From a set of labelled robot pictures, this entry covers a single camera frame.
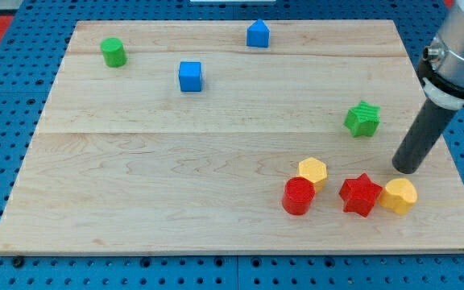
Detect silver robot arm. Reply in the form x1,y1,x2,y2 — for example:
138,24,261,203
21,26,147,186
392,0,464,174

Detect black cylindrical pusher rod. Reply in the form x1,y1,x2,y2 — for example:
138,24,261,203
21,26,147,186
392,99,456,174

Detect yellow heart block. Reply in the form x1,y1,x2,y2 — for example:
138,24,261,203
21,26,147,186
378,178,418,215

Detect yellow hexagon block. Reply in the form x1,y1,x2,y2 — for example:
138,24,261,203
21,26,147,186
297,157,328,192

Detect wooden board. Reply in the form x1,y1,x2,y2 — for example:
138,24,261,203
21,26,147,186
0,20,464,256

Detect red cylinder block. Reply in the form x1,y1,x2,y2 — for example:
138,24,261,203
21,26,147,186
282,176,316,215

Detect blue pentagon block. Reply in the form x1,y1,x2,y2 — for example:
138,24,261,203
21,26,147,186
246,19,270,48

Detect blue cube block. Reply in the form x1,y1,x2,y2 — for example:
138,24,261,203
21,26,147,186
178,61,202,92

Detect red star block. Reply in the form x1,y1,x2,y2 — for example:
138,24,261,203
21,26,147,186
339,173,383,218

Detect green cylinder block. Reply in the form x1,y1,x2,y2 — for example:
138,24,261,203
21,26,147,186
100,37,127,68

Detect green star block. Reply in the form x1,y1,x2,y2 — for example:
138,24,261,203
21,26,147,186
343,100,380,138

